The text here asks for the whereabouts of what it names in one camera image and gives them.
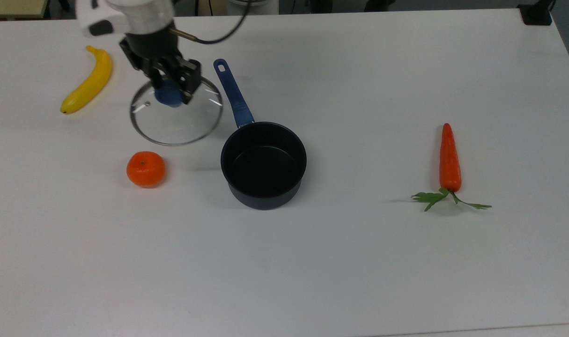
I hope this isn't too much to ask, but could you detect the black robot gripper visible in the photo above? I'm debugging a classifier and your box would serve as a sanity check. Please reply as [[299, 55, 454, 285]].
[[119, 32, 202, 105]]

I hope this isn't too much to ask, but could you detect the glass lid with blue knob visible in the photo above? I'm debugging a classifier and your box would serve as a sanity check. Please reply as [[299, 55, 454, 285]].
[[129, 75, 224, 147]]

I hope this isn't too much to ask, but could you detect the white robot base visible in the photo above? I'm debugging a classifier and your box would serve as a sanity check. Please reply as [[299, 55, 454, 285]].
[[227, 0, 280, 15]]

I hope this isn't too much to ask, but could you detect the yellow banana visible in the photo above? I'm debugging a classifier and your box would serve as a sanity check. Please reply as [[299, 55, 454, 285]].
[[60, 45, 113, 115]]

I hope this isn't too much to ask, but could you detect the orange mandarin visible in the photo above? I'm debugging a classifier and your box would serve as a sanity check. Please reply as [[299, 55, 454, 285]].
[[126, 151, 166, 189]]

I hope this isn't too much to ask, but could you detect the dark blue saucepan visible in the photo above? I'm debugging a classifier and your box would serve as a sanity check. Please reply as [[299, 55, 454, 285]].
[[213, 59, 307, 211]]

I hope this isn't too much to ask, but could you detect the light wooden table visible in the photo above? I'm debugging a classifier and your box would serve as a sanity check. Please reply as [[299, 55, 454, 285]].
[[0, 0, 49, 20]]

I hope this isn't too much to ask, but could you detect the orange carrot with green leaves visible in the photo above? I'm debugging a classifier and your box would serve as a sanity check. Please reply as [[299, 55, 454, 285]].
[[411, 123, 492, 212]]

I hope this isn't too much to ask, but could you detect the black table clamp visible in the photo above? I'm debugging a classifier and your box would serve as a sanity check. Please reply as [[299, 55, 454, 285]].
[[517, 0, 556, 26]]

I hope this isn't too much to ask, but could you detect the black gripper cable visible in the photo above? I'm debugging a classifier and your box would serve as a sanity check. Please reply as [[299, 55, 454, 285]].
[[169, 0, 253, 45]]

